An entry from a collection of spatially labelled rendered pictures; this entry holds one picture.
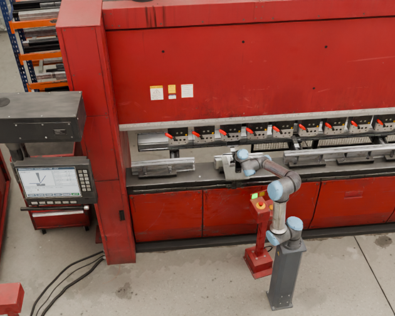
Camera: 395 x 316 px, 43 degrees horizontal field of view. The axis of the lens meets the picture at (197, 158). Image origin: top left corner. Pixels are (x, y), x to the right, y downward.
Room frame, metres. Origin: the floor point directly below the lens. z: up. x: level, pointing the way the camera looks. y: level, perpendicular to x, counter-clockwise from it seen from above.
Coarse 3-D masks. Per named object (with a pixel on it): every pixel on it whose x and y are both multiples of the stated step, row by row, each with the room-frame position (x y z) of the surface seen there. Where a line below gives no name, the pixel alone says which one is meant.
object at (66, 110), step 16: (0, 96) 2.37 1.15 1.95; (16, 96) 2.37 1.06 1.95; (32, 96) 2.37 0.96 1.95; (48, 96) 2.37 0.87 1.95; (64, 96) 2.37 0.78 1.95; (80, 96) 2.37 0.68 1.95; (0, 112) 2.22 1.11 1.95; (16, 112) 2.22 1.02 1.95; (32, 112) 2.22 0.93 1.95; (48, 112) 2.21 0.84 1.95; (64, 112) 2.21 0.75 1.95; (80, 112) 2.29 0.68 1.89; (0, 128) 2.17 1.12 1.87; (16, 128) 2.17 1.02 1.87; (32, 128) 2.17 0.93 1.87; (48, 128) 2.17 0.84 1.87; (64, 128) 2.18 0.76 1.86; (80, 128) 2.22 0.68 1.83; (16, 144) 2.26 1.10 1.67; (16, 160) 2.26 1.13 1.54; (16, 176) 2.26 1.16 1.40
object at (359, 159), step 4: (336, 160) 2.94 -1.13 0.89; (340, 160) 2.92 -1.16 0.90; (348, 160) 2.92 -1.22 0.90; (352, 160) 2.92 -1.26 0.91; (356, 160) 2.92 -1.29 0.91; (360, 160) 2.92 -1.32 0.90; (364, 160) 2.92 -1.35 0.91; (368, 160) 2.92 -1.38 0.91; (372, 160) 2.92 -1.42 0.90; (340, 164) 2.89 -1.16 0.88; (344, 164) 2.89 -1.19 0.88
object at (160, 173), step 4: (140, 172) 2.79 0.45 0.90; (148, 172) 2.79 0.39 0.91; (152, 172) 2.79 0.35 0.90; (156, 172) 2.78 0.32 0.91; (160, 172) 2.78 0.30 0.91; (164, 172) 2.78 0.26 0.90; (168, 172) 2.78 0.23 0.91; (172, 172) 2.78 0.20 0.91; (176, 172) 2.79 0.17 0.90; (140, 176) 2.74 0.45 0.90; (144, 176) 2.75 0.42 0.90; (148, 176) 2.75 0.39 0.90; (152, 176) 2.75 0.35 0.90; (156, 176) 2.75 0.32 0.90; (160, 176) 2.76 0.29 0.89; (164, 176) 2.76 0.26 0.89; (168, 176) 2.76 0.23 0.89; (172, 176) 2.76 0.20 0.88; (176, 176) 2.77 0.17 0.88
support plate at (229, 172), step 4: (224, 156) 2.87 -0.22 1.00; (224, 160) 2.82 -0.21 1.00; (224, 164) 2.77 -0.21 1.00; (228, 164) 2.77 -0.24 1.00; (224, 168) 2.73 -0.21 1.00; (228, 168) 2.73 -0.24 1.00; (232, 168) 2.73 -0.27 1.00; (224, 172) 2.68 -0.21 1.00; (228, 172) 2.68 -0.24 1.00; (232, 172) 2.68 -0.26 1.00; (228, 176) 2.64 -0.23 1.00; (232, 176) 2.64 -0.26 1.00; (236, 176) 2.64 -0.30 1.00; (240, 176) 2.64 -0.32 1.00; (244, 176) 2.64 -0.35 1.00; (248, 176) 2.64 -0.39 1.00; (228, 180) 2.61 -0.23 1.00; (232, 180) 2.61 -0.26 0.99
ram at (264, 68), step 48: (144, 48) 2.80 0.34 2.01; (192, 48) 2.83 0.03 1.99; (240, 48) 2.85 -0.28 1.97; (288, 48) 2.88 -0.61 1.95; (336, 48) 2.91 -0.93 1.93; (384, 48) 2.95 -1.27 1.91; (144, 96) 2.79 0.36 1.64; (240, 96) 2.86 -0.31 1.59; (288, 96) 2.89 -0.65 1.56; (336, 96) 2.92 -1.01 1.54; (384, 96) 2.96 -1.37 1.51
